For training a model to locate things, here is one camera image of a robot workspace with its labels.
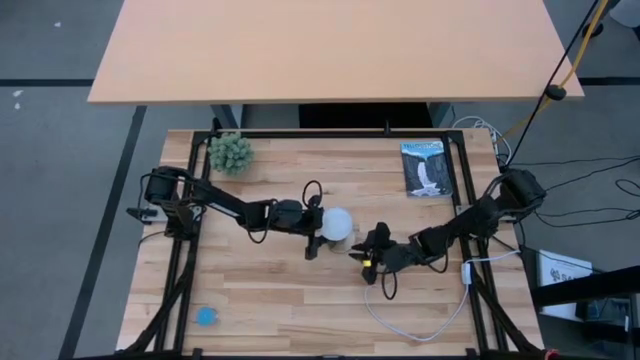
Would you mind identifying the green potted succulent plant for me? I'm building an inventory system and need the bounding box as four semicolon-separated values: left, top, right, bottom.
206;130;254;177

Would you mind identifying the black equipment cart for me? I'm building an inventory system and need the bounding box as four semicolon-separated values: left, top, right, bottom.
519;244;640;360

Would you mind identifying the black aluminium table frame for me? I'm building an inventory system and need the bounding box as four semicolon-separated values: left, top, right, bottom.
112;117;549;360

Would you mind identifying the white lamp power cord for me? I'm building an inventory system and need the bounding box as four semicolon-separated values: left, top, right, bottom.
363;249;523;343

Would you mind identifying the yellow hanging cable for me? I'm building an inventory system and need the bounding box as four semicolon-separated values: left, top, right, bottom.
499;0;612;142

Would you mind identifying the blue round disc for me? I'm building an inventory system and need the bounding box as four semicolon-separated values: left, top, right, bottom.
194;305;221;328

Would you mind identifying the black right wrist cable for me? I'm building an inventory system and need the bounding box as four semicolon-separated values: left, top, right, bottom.
380;268;400;302

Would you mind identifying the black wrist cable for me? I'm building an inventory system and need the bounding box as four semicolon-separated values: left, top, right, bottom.
301;179;325;208
380;268;400;302

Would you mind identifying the Yellowstone waterfall book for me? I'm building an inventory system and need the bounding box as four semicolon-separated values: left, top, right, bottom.
399;139;456;198

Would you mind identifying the white flood lightbulb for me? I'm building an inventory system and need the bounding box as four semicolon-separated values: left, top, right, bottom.
319;206;355;242

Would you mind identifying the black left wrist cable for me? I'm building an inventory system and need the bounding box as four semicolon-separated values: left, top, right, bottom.
301;179;325;208

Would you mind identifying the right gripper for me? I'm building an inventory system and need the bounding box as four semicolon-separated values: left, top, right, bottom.
348;222;426;286

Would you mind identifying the beige wooden desk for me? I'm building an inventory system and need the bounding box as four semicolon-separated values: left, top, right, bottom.
87;0;585;130

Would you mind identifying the black floor cable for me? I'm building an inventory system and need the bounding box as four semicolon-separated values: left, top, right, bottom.
529;155;640;229

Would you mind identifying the black under-desk panel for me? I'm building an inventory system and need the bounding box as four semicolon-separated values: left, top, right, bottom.
298;102;434;130

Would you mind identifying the brass lamp socket base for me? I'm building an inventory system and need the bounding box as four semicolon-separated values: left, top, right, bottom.
327;228;360;254

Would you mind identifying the white cable bundle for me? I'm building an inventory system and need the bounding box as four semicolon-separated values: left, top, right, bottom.
451;115;515;167

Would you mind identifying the black hanging cable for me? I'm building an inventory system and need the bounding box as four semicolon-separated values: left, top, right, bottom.
505;0;601;167

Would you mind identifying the white round object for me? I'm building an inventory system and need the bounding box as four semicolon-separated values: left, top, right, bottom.
609;0;640;29

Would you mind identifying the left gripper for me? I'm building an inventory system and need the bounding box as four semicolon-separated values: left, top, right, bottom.
273;195;335;261

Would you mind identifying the white printed sign box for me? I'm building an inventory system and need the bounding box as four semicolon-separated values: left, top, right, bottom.
537;248;595;321

